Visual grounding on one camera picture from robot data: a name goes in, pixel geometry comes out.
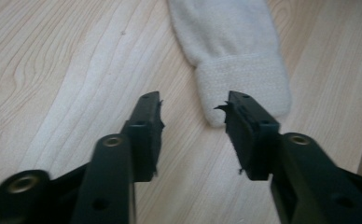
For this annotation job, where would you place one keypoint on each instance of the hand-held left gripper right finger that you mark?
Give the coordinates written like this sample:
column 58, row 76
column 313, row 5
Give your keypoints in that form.
column 250, row 140

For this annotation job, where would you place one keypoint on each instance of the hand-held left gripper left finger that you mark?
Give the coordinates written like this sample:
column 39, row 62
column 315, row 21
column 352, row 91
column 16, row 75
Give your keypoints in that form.
column 145, row 137

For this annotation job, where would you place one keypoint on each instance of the white sock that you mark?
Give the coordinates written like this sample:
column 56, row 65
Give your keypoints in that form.
column 232, row 56

